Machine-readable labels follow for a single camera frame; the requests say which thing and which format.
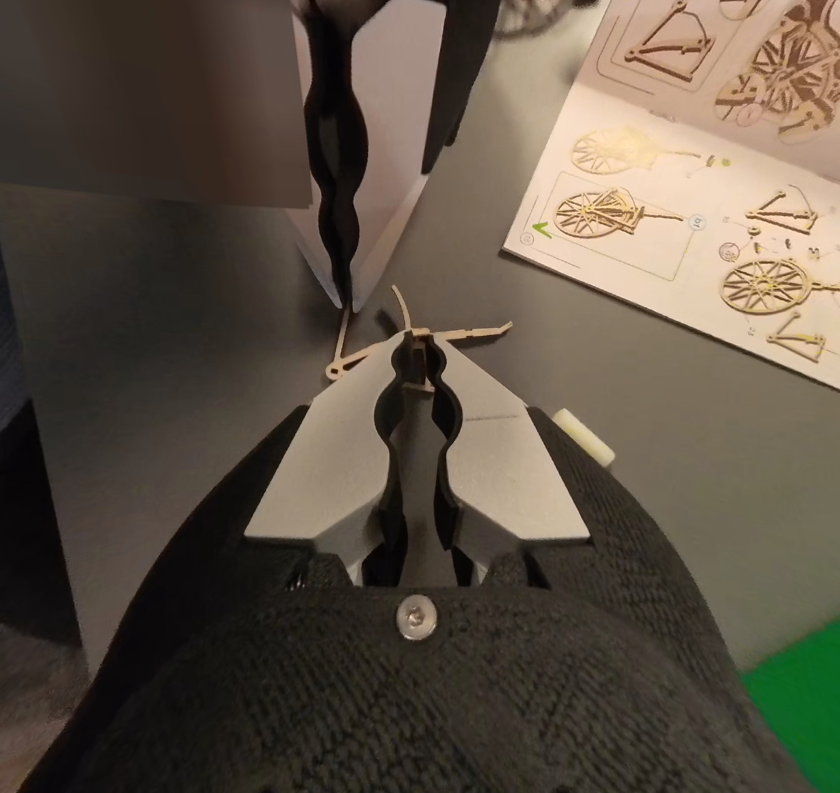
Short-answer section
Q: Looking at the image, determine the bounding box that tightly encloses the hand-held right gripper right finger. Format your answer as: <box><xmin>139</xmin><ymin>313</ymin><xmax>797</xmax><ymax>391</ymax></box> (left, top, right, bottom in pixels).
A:
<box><xmin>425</xmin><ymin>337</ymin><xmax>592</xmax><ymax>587</ymax></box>

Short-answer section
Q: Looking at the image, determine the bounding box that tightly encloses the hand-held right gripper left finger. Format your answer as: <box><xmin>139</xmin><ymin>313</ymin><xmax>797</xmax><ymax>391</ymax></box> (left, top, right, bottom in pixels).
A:
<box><xmin>244</xmin><ymin>335</ymin><xmax>411</xmax><ymax>587</ymax></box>

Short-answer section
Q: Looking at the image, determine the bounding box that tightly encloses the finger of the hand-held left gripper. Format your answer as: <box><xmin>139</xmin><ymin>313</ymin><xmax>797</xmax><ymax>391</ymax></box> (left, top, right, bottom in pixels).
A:
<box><xmin>331</xmin><ymin>0</ymin><xmax>454</xmax><ymax>314</ymax></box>
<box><xmin>287</xmin><ymin>12</ymin><xmax>347</xmax><ymax>310</ymax></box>

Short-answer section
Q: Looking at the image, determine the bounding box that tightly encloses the wooden fork frame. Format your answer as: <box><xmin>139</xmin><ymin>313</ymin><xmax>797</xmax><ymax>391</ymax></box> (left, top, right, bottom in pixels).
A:
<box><xmin>325</xmin><ymin>283</ymin><xmax>515</xmax><ymax>392</ymax></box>

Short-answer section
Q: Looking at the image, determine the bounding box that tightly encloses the small white cylinder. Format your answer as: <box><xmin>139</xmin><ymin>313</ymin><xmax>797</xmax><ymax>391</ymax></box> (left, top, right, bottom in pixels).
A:
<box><xmin>551</xmin><ymin>407</ymin><xmax>616</xmax><ymax>472</ymax></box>

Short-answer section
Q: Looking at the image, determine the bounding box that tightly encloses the white instruction booklet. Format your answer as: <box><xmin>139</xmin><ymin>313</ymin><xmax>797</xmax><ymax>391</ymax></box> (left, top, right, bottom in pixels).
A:
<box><xmin>502</xmin><ymin>0</ymin><xmax>840</xmax><ymax>390</ymax></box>

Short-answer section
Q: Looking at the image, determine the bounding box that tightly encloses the green box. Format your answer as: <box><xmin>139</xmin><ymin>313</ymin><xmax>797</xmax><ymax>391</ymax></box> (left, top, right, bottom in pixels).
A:
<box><xmin>738</xmin><ymin>625</ymin><xmax>840</xmax><ymax>793</ymax></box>

